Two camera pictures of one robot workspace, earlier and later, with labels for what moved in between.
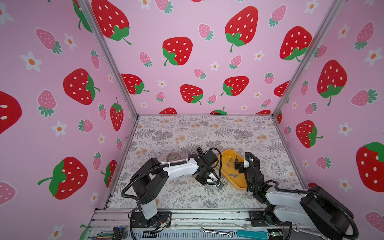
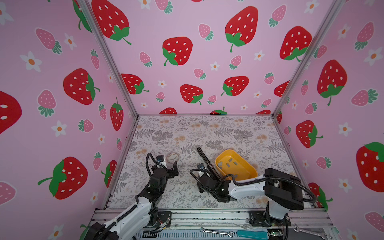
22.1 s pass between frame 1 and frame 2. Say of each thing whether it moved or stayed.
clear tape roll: stayed
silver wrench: stayed
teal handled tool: stayed
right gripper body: moved
